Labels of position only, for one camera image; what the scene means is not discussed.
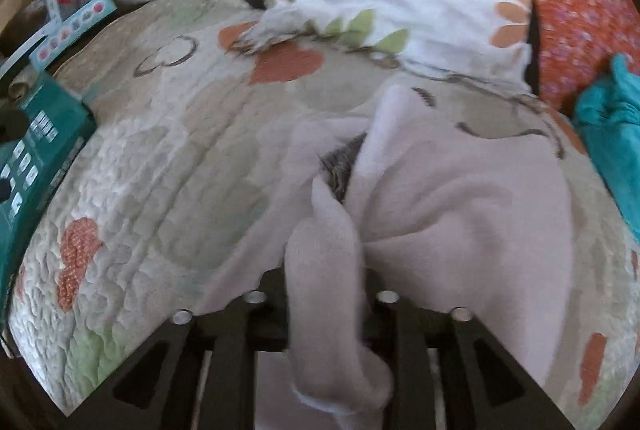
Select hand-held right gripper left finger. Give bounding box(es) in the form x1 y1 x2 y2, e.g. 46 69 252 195
64 266 292 430

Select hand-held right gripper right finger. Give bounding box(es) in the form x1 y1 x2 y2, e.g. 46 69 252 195
362 269 577 430

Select pale pink floral zip sweater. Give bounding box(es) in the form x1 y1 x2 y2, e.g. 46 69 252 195
200 85 575 430

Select quilted floral bedspread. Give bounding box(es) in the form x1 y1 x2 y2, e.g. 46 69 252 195
5 0 640 417

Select green cardboard box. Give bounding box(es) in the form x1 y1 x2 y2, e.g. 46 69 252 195
0 70 98 313

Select teal garment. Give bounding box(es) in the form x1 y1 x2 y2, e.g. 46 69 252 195
570 53 640 245

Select white floral pillow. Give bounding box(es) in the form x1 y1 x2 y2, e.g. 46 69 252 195
250 0 537 92

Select light blue dotted packaging strip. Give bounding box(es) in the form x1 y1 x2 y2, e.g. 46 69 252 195
30 0 119 67

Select orange flower-print cloth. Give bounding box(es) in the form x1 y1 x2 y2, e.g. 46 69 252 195
527 0 640 112

